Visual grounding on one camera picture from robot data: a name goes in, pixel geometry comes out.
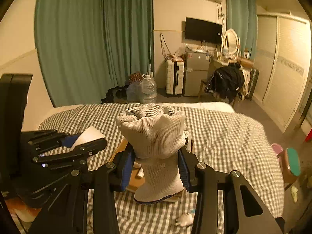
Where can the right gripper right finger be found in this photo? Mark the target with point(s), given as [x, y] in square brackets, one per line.
[244, 211]

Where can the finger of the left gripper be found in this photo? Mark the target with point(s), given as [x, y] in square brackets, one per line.
[48, 138]
[80, 151]

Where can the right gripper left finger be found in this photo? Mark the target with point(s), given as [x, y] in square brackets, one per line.
[65, 210]

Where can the white knitted sock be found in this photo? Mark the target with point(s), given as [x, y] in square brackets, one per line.
[156, 133]

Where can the cardboard box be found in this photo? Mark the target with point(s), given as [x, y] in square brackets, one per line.
[125, 175]

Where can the white plush toy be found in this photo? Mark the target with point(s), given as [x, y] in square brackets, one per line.
[185, 220]

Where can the green stool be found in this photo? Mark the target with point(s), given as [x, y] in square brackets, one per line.
[290, 166]

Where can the checkered bed duvet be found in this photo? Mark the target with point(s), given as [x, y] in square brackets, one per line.
[224, 141]

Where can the large water bottle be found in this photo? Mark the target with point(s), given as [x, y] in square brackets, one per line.
[148, 90]

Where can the red fire extinguisher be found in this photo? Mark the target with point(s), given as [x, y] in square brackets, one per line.
[309, 136]

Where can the large green curtain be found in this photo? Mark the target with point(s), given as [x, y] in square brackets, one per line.
[87, 47]

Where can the white suitcase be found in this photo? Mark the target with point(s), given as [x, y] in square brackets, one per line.
[175, 74]

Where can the black clothes on chair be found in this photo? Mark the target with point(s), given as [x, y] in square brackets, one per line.
[229, 82]

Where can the silver mini fridge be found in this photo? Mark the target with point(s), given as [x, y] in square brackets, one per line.
[196, 69]

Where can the dark suitcase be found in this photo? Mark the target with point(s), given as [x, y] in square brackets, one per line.
[252, 83]

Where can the black television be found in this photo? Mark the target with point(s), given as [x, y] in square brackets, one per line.
[203, 31]

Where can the white louvered wardrobe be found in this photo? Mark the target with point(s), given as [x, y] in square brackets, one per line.
[283, 55]

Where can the white oval vanity mirror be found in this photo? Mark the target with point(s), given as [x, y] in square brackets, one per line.
[230, 44]

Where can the small green curtain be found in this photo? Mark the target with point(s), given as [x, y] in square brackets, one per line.
[242, 18]

